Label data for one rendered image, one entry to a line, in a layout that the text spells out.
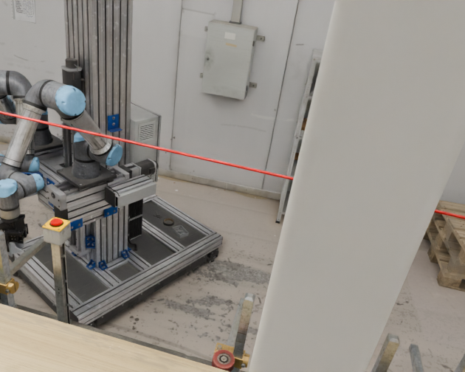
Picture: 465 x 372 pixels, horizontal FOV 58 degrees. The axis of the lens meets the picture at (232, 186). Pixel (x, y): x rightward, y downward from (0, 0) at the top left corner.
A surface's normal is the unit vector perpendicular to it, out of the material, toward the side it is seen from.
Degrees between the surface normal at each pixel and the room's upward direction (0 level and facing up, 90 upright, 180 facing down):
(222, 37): 90
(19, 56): 90
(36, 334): 0
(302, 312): 90
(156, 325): 0
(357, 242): 90
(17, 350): 0
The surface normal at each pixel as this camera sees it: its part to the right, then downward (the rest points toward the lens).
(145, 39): -0.18, 0.45
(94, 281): 0.14, -0.87
